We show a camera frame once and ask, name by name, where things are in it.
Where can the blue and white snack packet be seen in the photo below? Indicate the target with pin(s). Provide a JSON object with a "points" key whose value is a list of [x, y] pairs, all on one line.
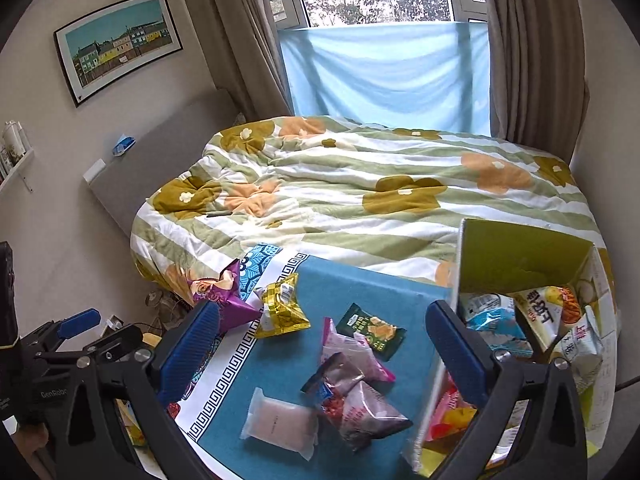
{"points": [[487, 305], [502, 335]]}

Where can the light blue cloth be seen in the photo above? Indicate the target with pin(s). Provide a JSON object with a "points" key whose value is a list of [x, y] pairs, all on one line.
{"points": [[385, 75]]}

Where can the yellow and white snack packet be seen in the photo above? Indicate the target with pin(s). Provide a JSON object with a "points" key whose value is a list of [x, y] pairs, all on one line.
{"points": [[545, 315]]}

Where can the grey snack packet red print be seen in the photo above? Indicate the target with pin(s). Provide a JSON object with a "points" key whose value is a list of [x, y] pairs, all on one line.
{"points": [[370, 417]]}

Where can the person's left hand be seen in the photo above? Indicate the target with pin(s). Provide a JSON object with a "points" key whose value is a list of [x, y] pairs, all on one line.
{"points": [[31, 441]]}

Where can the grey bed headboard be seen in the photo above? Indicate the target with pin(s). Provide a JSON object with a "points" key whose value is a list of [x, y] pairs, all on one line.
{"points": [[165, 160]]}

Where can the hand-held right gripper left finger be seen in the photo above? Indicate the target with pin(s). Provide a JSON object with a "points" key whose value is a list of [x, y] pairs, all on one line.
{"points": [[192, 350]]}

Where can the white translucent snack packet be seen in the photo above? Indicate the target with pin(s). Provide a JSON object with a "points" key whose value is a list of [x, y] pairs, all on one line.
{"points": [[282, 422]]}

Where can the gold and white snack packet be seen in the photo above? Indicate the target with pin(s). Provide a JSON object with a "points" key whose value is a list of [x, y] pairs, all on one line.
{"points": [[282, 310]]}

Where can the brown curtain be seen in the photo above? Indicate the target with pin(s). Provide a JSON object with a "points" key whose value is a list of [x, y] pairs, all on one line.
{"points": [[535, 60], [245, 35]]}

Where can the purple snack packet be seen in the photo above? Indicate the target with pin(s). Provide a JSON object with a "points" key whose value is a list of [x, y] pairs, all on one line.
{"points": [[230, 305]]}

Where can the pink and white snack packet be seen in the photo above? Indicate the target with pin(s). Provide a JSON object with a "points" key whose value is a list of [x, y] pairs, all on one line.
{"points": [[357, 355]]}

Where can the small white box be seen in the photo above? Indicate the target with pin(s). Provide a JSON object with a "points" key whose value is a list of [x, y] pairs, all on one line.
{"points": [[95, 171]]}

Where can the green cardboard box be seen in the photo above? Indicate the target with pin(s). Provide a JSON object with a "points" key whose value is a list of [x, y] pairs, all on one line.
{"points": [[520, 260]]}

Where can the framed picture of houses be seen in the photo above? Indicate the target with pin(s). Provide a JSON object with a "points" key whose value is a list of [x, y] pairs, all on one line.
{"points": [[117, 47]]}

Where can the white wall shelf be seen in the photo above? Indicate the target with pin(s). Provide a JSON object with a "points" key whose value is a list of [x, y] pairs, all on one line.
{"points": [[17, 167]]}

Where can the dark slim object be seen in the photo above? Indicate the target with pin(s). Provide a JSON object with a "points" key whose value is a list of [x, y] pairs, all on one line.
{"points": [[218, 214]]}

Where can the white bottle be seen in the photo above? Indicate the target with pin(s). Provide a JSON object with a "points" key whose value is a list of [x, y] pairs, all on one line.
{"points": [[12, 137]]}

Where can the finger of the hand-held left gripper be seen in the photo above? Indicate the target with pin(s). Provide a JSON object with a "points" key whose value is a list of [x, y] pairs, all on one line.
{"points": [[117, 342], [80, 324]]}

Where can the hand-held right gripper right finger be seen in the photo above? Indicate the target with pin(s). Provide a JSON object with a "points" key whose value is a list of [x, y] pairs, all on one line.
{"points": [[457, 355]]}

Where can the small blue object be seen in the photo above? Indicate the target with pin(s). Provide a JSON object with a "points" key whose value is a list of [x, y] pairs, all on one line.
{"points": [[123, 145]]}

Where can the dark green snack packet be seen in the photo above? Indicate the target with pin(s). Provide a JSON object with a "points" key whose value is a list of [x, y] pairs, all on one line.
{"points": [[372, 332]]}

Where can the floral striped blanket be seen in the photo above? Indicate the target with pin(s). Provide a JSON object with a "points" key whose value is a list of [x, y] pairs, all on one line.
{"points": [[350, 185]]}

